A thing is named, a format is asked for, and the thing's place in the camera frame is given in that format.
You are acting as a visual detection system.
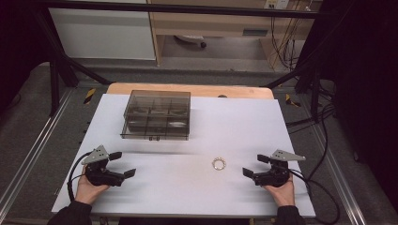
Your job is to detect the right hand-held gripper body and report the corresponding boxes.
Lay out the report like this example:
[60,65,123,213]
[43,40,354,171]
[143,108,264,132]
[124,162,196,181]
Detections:
[253,149,307,188]

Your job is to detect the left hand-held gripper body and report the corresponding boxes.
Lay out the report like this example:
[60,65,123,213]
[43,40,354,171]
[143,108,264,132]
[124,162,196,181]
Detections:
[82,144,126,188]

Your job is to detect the small silver ring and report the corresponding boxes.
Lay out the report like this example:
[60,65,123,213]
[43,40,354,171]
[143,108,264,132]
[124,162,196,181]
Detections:
[211,157,227,172]

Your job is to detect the smoky clear plastic organizer box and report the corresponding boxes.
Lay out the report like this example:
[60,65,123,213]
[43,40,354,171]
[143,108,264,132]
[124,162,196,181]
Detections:
[120,89,191,142]

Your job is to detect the person's right hand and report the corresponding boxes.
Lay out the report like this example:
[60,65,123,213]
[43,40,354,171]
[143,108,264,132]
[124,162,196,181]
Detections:
[262,173,297,207]

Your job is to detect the person's left hand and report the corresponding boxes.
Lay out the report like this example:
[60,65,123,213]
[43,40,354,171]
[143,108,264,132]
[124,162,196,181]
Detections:
[74,166,111,206]

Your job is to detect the yellow black tape marker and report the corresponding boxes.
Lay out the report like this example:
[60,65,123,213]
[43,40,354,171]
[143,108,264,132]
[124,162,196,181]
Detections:
[83,87,97,105]
[284,93,302,108]

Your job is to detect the black curtain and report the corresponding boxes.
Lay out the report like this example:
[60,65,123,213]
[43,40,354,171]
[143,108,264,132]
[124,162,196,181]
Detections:
[297,0,398,214]
[0,0,53,113]

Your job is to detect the white cabinet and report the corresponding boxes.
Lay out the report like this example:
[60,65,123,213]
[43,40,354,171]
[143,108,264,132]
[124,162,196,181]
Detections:
[48,7,157,61]

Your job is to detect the office chair base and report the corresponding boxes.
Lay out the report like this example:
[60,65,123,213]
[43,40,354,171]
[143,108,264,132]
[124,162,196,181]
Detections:
[173,34,208,50]

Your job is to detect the light wooden desk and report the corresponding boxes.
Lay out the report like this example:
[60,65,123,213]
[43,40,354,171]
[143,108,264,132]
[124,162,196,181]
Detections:
[145,0,324,68]

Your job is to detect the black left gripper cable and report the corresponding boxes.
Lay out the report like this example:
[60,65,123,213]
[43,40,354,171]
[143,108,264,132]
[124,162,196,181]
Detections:
[67,151,92,203]

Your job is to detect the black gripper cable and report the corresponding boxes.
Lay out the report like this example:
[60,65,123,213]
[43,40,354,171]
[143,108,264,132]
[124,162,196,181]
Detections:
[290,168,341,225]
[67,151,92,203]

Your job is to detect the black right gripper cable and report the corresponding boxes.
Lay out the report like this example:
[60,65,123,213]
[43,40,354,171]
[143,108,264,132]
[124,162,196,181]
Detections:
[290,168,341,225]

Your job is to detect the aluminium floor rail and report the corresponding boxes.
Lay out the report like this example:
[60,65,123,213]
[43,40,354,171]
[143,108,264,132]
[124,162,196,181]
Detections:
[0,88,75,214]
[308,125,368,225]

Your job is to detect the black floor cables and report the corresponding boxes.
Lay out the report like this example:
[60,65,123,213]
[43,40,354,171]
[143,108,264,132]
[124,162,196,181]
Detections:
[284,93,336,136]

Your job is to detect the black metal frame stand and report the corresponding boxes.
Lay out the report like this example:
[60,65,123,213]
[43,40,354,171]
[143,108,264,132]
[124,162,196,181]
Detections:
[32,7,114,118]
[264,12,337,124]

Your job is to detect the bundle of hanging cables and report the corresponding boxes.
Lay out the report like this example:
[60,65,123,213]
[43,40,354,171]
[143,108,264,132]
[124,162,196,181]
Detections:
[269,14,303,71]

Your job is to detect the wall power outlet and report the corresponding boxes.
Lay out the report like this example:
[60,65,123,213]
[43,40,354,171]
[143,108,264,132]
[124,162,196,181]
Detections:
[263,0,291,10]

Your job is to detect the black horizontal frame bar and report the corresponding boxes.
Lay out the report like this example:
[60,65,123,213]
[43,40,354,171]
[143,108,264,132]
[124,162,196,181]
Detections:
[29,0,332,20]

